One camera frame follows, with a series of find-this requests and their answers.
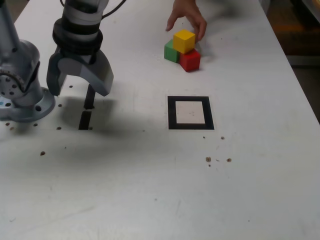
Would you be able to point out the person's hand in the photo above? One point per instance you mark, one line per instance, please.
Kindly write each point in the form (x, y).
(190, 11)

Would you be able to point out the black tape strip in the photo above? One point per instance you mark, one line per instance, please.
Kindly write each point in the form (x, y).
(84, 121)

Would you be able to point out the green cube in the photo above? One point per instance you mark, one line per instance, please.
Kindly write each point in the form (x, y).
(170, 53)

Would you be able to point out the black tape square outline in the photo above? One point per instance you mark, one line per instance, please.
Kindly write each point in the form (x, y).
(171, 112)

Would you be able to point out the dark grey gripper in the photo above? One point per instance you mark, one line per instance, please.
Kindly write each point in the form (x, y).
(75, 53)

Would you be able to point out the red cube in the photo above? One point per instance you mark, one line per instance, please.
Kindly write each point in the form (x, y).
(190, 61)

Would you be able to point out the brown wooden furniture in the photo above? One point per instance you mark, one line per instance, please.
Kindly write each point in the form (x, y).
(300, 37)

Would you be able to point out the yellow cube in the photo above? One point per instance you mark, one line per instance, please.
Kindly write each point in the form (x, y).
(183, 41)

